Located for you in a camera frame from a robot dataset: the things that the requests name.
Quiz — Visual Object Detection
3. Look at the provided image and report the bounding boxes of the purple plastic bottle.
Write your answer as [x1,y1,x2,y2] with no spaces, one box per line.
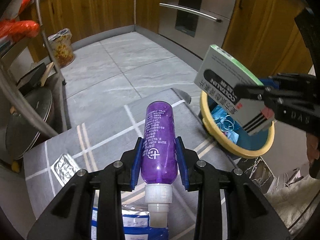
[140,101,178,228]

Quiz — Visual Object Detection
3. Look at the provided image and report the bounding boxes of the blue face mask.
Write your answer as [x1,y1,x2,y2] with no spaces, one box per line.
[211,105,241,144]

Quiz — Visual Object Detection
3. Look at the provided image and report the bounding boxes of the white green medicine box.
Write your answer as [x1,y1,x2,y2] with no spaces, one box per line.
[194,44,274,135]

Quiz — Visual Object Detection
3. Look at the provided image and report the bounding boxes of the wooden kitchen cabinets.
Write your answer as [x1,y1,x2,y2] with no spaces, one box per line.
[20,0,312,77]

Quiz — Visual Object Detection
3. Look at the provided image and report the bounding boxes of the person's right hand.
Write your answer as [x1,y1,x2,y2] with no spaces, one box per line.
[306,133,319,165]

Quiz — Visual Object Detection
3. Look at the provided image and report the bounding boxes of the grey checked floor mat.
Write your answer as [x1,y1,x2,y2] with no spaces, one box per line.
[23,87,235,240]

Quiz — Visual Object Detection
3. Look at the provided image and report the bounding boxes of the blue white carton box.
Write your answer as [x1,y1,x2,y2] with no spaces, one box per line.
[90,205,170,240]

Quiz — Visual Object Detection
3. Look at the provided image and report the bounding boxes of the blue bin with yellow rim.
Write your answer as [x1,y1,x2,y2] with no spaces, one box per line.
[200,91,274,158]

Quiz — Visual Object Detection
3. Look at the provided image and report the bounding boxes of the silver foil blister pack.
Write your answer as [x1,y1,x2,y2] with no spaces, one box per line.
[50,153,80,187]

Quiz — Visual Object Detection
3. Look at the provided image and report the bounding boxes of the large pot with glass lid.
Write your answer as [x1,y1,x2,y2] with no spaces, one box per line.
[4,86,54,160]

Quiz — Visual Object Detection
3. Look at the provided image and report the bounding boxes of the yellow item on shelf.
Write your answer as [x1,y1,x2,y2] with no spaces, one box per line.
[11,160,21,173]

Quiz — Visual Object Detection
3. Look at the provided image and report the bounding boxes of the stainless steel shelf rack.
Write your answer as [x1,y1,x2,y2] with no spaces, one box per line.
[1,0,67,138]

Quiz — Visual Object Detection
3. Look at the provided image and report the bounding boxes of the stainless steel oven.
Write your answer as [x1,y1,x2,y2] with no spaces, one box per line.
[159,0,236,58]

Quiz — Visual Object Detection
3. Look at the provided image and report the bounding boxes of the black box on shelf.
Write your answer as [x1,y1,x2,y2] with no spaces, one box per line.
[16,63,46,94]

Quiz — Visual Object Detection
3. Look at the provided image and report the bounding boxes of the bag-lined patterned waste bucket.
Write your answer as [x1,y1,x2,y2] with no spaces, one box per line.
[48,28,74,68]

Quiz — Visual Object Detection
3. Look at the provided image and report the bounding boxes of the wooden handle on shelf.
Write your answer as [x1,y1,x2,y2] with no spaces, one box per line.
[40,62,54,87]

